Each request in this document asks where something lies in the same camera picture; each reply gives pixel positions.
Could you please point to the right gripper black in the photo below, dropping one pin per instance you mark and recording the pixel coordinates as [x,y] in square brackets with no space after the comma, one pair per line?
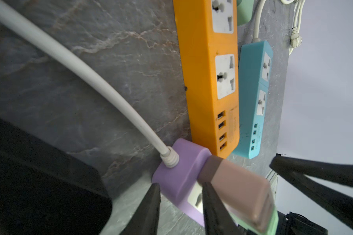
[303,224]

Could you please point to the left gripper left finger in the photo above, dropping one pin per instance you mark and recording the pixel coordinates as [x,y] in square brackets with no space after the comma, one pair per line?
[146,218]

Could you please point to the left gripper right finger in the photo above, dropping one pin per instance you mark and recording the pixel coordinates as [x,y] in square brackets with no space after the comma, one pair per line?
[216,217]

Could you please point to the pink adapter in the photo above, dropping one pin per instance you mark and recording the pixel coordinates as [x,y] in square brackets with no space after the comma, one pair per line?
[247,194]

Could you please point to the purple power strip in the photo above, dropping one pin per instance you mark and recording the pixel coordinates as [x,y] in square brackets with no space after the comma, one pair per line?
[181,184]

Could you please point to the black power strip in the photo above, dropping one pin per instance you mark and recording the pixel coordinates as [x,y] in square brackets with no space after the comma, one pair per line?
[44,191]

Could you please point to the teal power strip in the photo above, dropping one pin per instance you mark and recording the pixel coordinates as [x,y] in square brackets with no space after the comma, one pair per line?
[255,65]

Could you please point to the orange power strip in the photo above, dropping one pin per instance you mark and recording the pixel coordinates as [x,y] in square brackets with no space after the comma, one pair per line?
[207,39]

